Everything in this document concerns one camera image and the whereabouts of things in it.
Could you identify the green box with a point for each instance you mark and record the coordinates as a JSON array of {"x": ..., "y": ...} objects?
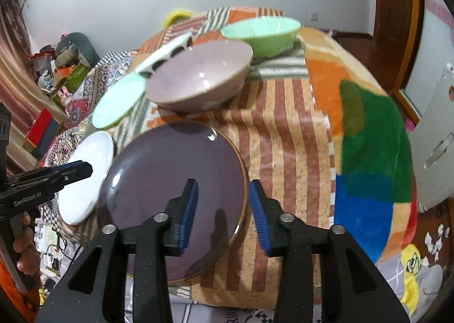
[{"x": 76, "y": 76}]

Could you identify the white bowl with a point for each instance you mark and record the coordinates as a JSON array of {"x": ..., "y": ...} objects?
[{"x": 163, "y": 53}]

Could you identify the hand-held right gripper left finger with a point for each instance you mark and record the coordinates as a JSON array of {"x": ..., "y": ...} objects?
[{"x": 188, "y": 209}]

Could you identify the yellow foam hoop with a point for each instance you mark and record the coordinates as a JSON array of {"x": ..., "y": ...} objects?
[{"x": 173, "y": 16}]

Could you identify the red box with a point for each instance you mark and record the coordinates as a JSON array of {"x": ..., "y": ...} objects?
[{"x": 39, "y": 124}]

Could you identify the grey-green neck pillow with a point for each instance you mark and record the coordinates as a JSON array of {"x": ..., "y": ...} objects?
[{"x": 85, "y": 43}]

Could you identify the patterned checked quilt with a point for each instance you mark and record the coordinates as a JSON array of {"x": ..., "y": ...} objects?
[{"x": 106, "y": 64}]

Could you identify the striped curtain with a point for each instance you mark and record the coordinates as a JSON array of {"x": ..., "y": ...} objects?
[{"x": 14, "y": 60}]

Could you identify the pink bowl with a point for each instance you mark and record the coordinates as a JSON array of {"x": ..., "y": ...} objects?
[{"x": 198, "y": 78}]

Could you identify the purple plate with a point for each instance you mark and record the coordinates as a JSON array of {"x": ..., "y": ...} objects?
[{"x": 159, "y": 167}]

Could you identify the pink bunny toy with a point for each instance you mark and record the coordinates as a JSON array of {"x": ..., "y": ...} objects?
[{"x": 66, "y": 96}]

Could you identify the colourful fleece blanket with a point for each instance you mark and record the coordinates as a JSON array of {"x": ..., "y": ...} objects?
[{"x": 365, "y": 131}]

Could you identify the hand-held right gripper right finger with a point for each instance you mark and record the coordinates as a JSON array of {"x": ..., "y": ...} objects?
[{"x": 258, "y": 216}]

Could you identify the brown wooden door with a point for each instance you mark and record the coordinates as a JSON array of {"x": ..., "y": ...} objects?
[{"x": 397, "y": 7}]

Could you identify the green plate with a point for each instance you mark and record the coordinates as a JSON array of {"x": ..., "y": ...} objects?
[{"x": 117, "y": 103}]

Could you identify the person's left hand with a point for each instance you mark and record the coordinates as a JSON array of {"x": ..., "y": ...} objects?
[{"x": 25, "y": 241}]

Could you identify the green bowl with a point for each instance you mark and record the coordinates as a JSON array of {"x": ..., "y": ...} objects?
[{"x": 262, "y": 36}]

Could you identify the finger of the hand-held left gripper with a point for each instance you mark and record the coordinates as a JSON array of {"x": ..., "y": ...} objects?
[
  {"x": 69, "y": 166},
  {"x": 76, "y": 174}
]

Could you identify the white wall socket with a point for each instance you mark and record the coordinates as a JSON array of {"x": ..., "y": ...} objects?
[{"x": 314, "y": 16}]

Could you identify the white plate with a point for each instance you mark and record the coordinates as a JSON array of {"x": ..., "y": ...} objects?
[{"x": 97, "y": 149}]

